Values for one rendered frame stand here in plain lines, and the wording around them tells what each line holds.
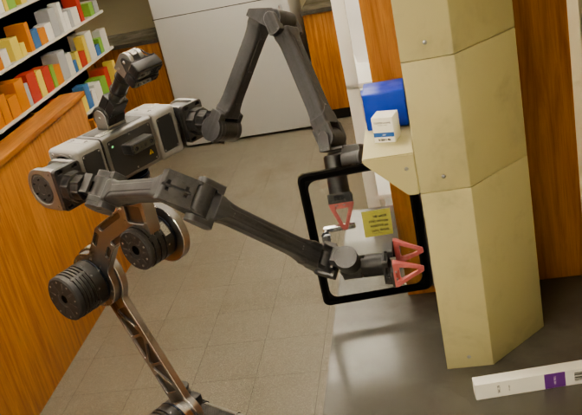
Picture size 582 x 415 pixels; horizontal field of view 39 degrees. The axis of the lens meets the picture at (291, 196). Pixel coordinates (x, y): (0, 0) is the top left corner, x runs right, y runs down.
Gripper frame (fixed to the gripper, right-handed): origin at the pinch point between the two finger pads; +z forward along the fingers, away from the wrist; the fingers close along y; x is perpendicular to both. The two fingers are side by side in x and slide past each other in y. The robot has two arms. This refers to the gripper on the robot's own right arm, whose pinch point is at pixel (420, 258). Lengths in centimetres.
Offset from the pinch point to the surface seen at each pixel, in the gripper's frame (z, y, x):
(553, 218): 35.4, 23.5, 5.4
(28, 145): -194, 183, 6
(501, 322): 17.1, -10.4, 14.2
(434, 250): 4.2, -13.9, -9.0
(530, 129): 31.7, 23.4, -20.8
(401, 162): 0.3, -14.0, -31.6
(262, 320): -95, 172, 116
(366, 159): -7.1, -13.8, -33.3
